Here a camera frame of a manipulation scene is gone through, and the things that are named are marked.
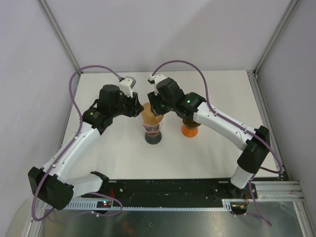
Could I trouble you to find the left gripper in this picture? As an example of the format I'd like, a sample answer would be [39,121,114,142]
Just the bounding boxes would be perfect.
[110,89,144,118]

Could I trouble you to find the dark green dripper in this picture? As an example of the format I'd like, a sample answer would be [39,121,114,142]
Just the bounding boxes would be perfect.
[183,119,201,129]

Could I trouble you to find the orange glass carafe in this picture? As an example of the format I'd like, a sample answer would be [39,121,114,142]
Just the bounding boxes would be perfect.
[181,124,198,138]

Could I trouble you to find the clear glass dripper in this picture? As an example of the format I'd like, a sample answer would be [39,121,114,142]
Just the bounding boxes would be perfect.
[140,116,164,134]

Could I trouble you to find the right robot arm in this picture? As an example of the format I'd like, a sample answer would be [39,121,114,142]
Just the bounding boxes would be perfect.
[148,74,270,198]

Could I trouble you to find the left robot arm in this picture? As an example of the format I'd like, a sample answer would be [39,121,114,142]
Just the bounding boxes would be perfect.
[28,81,144,210]

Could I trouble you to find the black red carafe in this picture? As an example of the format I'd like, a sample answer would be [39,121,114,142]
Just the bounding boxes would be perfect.
[145,131,162,145]

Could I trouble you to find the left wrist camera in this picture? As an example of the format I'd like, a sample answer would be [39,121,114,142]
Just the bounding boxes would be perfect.
[118,77,136,98]

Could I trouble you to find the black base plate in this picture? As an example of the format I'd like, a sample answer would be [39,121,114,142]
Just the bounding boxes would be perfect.
[80,178,259,208]

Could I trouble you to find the grey cable duct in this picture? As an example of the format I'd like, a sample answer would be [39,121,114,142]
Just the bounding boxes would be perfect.
[64,199,246,211]

